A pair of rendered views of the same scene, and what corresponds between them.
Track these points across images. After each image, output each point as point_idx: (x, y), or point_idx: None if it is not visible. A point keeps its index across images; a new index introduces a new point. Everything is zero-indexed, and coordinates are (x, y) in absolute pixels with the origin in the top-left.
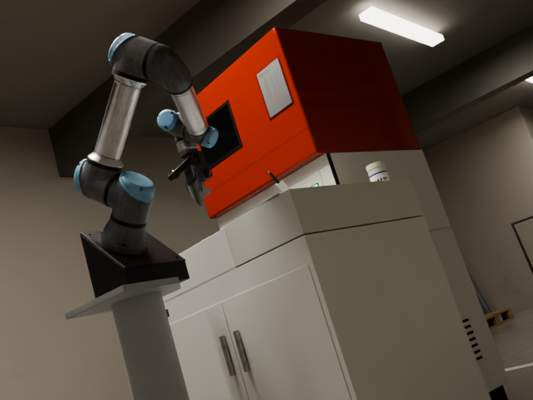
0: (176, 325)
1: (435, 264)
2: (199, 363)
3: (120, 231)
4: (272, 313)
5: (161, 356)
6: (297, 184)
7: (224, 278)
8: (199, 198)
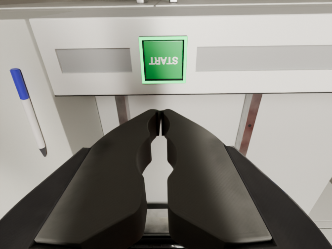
0: (303, 2)
1: None
2: (239, 1)
3: None
4: (58, 5)
5: None
6: None
7: (123, 9)
8: (131, 119)
